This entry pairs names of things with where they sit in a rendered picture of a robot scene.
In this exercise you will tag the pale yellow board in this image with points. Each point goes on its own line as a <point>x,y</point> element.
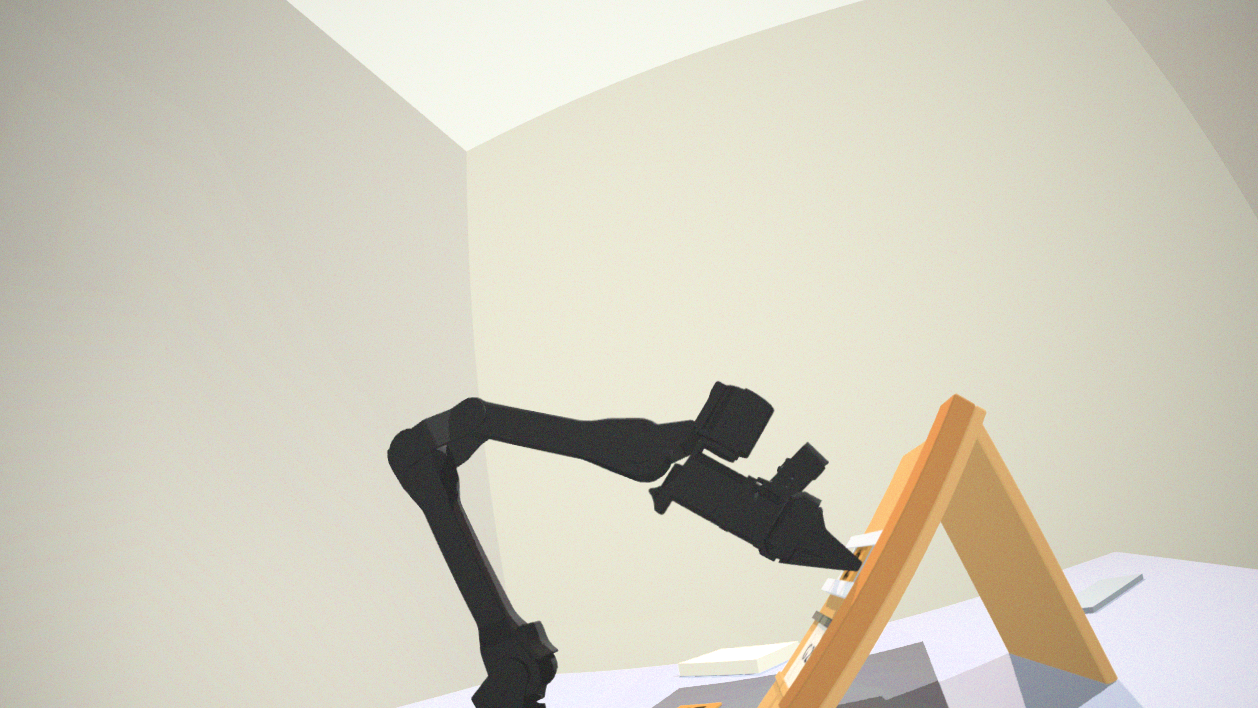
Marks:
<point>956,477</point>

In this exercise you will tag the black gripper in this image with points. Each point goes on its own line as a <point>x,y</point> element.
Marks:
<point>793,531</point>

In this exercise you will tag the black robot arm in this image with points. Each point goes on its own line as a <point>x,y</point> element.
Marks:
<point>518,656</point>

